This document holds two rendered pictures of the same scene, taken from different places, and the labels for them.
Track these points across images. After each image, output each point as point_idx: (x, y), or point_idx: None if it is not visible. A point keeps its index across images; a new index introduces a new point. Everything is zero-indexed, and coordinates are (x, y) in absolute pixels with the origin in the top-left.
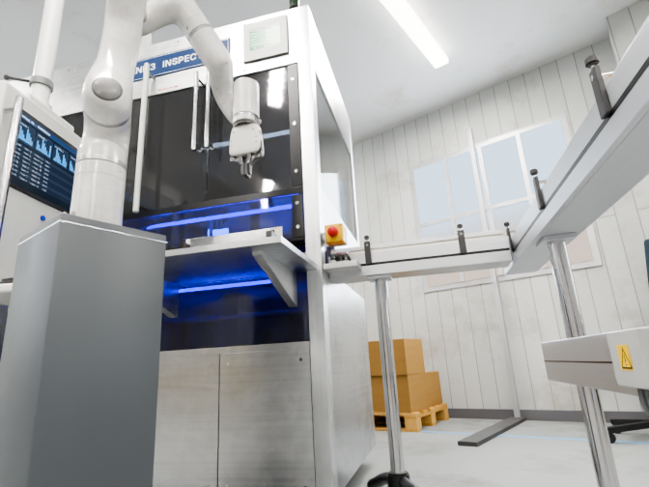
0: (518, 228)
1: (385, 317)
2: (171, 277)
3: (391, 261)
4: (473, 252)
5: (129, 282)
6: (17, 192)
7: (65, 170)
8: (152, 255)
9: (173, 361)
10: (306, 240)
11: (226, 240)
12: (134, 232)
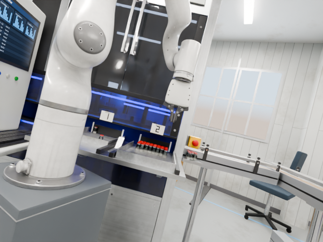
0: (292, 178)
1: (201, 188)
2: None
3: (216, 163)
4: (259, 174)
5: (77, 238)
6: None
7: (21, 34)
8: (98, 204)
9: None
10: (177, 140)
11: (143, 160)
12: (89, 192)
